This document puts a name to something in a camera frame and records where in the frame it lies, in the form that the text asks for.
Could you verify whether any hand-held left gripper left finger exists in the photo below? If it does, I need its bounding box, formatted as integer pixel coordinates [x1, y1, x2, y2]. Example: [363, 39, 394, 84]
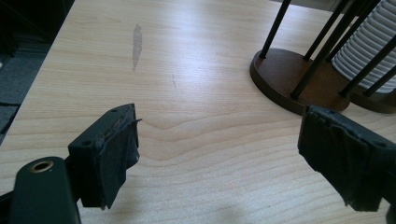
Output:
[66, 103, 143, 210]

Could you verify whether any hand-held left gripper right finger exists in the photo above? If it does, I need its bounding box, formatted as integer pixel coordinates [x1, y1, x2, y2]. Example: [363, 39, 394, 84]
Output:
[297, 105, 396, 213]

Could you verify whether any wooden cup holder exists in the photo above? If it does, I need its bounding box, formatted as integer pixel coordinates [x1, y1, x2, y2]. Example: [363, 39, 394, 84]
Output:
[248, 0, 396, 116]

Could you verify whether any stack of white plates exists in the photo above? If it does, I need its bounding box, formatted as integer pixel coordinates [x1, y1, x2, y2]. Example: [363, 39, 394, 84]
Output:
[330, 0, 396, 94]

